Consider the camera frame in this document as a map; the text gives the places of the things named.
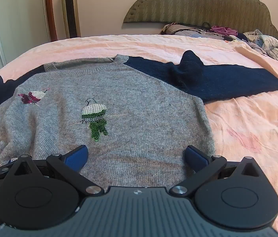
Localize gold tower fan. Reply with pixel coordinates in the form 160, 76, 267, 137
60, 0, 81, 39

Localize magenta cloth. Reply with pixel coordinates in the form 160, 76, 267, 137
210, 25, 238, 37

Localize pink bed sheet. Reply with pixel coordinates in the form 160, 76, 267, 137
0, 34, 278, 237

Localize brown wooden door frame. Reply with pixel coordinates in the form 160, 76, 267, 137
43, 0, 58, 42

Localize grey sweater with navy sleeves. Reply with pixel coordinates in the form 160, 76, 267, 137
0, 50, 278, 235

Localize striped pillow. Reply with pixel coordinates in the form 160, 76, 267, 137
160, 23, 228, 40

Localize white wardrobe door flower decals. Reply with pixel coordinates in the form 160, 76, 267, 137
0, 0, 52, 84

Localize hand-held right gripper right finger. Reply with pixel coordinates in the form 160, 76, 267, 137
169, 145, 266, 198

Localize olive padded headboard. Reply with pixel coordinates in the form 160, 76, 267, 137
123, 0, 278, 41

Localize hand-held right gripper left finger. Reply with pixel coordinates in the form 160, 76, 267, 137
5, 145, 105, 198

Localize dark navy cloth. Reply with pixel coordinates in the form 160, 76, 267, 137
232, 33, 248, 42

